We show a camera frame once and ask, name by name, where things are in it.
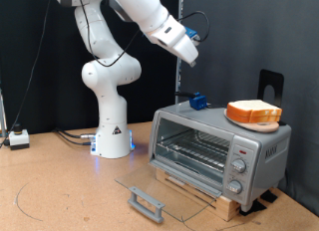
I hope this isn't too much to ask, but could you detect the silver toaster oven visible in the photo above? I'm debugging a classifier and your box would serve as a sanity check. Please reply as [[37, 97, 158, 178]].
[[148, 101, 293, 213]]

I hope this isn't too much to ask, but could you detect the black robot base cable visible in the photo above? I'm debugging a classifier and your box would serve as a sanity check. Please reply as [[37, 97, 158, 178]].
[[56, 130, 94, 146]]

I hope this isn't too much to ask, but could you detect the black tape patch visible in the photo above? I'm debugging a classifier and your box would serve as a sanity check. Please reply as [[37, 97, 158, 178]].
[[259, 189, 279, 204]]

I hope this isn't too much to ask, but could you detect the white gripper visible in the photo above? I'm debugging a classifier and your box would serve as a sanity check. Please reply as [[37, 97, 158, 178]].
[[144, 14, 199, 68]]

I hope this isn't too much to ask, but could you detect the vertical metal pole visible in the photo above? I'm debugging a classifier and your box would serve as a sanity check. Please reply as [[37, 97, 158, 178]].
[[174, 0, 184, 105]]

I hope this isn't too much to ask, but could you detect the wire oven rack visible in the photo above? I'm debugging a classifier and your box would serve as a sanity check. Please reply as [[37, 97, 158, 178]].
[[156, 127, 231, 174]]

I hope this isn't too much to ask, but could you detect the black spatula with blue block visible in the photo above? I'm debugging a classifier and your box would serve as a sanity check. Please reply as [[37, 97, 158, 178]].
[[174, 91, 213, 112]]

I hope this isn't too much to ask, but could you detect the round pinkish wooden plate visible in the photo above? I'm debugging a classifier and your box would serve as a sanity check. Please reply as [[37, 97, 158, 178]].
[[223, 108, 280, 133]]

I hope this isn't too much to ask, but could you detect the silver oven timer knob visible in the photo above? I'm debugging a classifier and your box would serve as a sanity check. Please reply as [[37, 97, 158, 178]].
[[226, 179, 243, 195]]

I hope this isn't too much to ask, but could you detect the thin black hanging cable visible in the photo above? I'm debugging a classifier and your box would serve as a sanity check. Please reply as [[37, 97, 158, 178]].
[[0, 0, 54, 146]]

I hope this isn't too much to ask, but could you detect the black metal bookend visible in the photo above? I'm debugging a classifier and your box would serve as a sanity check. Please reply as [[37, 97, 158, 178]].
[[257, 69, 287, 126]]

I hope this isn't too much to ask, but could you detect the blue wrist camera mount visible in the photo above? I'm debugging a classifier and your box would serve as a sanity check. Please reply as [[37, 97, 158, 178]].
[[183, 25, 201, 46]]

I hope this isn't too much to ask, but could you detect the black camera cable on arm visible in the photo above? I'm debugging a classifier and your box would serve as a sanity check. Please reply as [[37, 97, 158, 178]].
[[76, 0, 211, 68]]

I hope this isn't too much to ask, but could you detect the wooden pallet base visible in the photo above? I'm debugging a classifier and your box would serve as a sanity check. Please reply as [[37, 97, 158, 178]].
[[155, 167, 242, 223]]

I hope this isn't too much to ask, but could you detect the cable with silver connector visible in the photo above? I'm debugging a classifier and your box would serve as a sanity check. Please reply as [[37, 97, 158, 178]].
[[53, 127, 97, 139]]

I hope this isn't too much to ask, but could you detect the emergency stop button box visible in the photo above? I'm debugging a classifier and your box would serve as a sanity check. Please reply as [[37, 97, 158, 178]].
[[8, 122, 30, 151]]

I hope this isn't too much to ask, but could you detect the metal frame leg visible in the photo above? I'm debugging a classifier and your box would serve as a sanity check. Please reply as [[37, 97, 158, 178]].
[[0, 88, 8, 136]]

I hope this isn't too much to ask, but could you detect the silver oven temperature knob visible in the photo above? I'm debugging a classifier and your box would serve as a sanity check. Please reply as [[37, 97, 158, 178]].
[[231, 158, 247, 174]]

